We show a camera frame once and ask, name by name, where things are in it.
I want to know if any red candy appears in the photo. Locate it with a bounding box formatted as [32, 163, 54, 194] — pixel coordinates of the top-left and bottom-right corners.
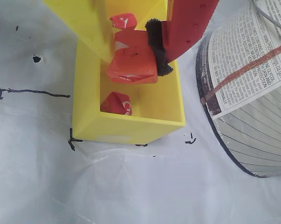
[100, 91, 134, 117]

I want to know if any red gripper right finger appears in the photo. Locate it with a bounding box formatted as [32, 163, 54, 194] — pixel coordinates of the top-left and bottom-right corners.
[145, 0, 219, 77]

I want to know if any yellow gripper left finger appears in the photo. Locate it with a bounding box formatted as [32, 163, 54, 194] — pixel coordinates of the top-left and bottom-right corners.
[41, 0, 114, 63]

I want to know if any thin grey cable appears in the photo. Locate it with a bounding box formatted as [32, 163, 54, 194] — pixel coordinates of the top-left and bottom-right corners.
[252, 0, 281, 35]

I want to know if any white plastic table cover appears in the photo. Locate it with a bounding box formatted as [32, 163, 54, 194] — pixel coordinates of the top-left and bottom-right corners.
[0, 0, 281, 224]

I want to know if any yellow three-compartment box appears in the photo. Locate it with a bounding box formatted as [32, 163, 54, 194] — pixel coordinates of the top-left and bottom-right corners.
[71, 0, 187, 146]

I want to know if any spray can with printed label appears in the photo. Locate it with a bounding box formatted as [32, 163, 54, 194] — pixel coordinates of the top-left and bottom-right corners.
[195, 0, 281, 179]

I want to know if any orange candy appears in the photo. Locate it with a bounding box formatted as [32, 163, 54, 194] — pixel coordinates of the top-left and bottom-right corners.
[109, 13, 138, 31]
[106, 29, 159, 85]

